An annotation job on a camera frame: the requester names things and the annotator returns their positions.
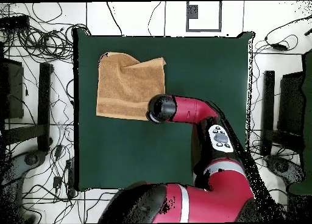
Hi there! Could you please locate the dark green table cloth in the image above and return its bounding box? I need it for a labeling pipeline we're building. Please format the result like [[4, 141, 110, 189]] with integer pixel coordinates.
[[73, 27, 255, 192]]

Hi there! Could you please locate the tan terry cloth towel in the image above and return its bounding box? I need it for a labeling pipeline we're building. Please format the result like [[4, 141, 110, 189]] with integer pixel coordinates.
[[95, 51, 167, 121]]

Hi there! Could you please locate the black power adapter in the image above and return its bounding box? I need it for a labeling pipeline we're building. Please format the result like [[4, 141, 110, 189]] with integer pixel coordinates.
[[271, 43, 289, 51]]

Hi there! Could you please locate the black stand frame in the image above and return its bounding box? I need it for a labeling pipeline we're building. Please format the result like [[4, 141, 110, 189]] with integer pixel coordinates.
[[260, 70, 305, 156], [4, 62, 54, 153]]

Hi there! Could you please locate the grey wheeled floor base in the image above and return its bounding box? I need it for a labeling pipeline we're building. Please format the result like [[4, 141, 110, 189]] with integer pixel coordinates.
[[265, 155, 305, 184], [0, 149, 48, 210]]

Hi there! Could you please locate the black power strip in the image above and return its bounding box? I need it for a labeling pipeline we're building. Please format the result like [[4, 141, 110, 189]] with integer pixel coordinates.
[[65, 158, 76, 198]]

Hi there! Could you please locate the small black adapter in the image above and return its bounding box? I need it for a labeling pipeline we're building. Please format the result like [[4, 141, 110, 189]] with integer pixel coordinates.
[[52, 176, 63, 189]]

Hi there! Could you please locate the black box case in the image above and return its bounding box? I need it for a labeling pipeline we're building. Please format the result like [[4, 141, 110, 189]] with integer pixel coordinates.
[[277, 71, 305, 137], [0, 58, 25, 120]]

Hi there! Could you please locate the black flat device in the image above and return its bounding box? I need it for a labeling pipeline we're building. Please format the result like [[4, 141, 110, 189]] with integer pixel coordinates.
[[0, 14, 31, 30]]

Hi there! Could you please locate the black cable tangle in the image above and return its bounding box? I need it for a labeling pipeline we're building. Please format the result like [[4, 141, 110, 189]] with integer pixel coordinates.
[[0, 2, 92, 64]]

